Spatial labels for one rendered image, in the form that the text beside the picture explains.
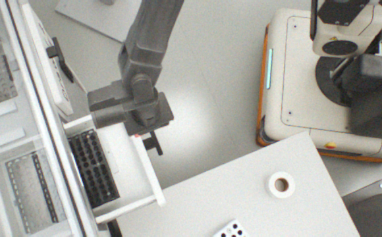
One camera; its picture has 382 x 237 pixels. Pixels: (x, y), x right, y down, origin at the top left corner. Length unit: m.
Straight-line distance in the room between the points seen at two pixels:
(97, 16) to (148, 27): 1.49
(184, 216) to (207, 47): 1.15
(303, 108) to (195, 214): 0.80
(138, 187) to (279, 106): 0.85
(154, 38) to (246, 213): 0.61
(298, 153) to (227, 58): 0.99
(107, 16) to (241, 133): 0.90
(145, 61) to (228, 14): 1.51
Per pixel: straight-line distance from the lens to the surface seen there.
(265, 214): 1.09
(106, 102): 0.69
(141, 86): 0.65
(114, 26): 2.06
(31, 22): 1.09
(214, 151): 1.86
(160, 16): 0.61
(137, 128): 0.80
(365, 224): 1.81
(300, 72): 1.74
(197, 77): 1.95
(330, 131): 1.70
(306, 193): 1.12
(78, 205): 0.86
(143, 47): 0.62
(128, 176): 1.00
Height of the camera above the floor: 1.82
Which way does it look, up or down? 75 degrees down
